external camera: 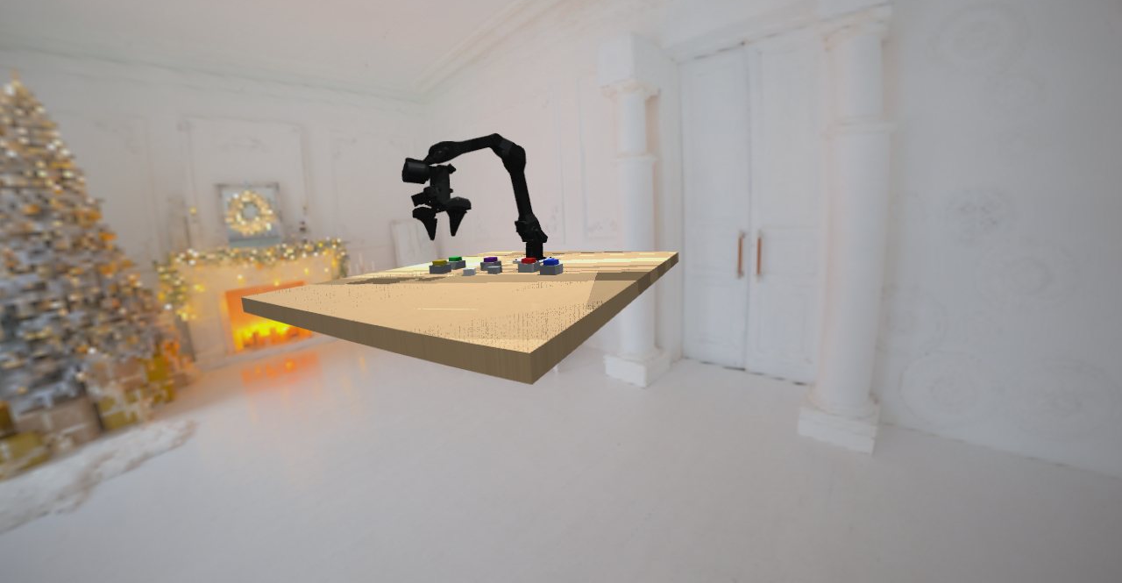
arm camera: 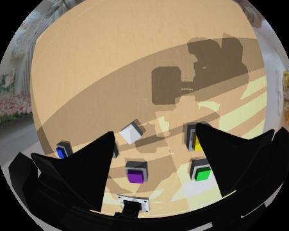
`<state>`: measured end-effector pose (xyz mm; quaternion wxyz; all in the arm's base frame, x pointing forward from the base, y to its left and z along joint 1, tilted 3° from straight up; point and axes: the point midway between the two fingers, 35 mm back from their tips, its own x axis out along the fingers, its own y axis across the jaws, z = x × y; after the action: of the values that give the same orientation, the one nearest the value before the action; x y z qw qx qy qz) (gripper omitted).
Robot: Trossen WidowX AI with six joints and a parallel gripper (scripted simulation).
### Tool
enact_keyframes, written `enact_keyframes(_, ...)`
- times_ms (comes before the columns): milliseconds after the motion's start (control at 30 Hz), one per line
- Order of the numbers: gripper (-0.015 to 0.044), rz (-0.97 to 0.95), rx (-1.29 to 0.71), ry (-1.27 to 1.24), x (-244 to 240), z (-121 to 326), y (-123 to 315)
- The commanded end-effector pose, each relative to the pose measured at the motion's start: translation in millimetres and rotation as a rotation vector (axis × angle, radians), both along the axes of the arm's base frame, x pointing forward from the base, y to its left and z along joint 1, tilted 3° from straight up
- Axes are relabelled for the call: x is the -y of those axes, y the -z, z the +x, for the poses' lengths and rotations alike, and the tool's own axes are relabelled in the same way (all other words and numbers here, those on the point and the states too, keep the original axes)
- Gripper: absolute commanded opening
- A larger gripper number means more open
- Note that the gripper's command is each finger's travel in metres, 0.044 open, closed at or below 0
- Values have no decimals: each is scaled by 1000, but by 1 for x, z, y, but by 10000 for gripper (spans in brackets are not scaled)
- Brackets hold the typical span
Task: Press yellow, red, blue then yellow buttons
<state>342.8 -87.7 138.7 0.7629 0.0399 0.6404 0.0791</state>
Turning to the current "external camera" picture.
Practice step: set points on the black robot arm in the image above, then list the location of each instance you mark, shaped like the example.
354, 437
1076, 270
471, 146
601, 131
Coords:
514, 160

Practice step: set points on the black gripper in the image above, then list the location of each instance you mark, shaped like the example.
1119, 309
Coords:
456, 209

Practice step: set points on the blue button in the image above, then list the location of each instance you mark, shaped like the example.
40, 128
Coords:
551, 267

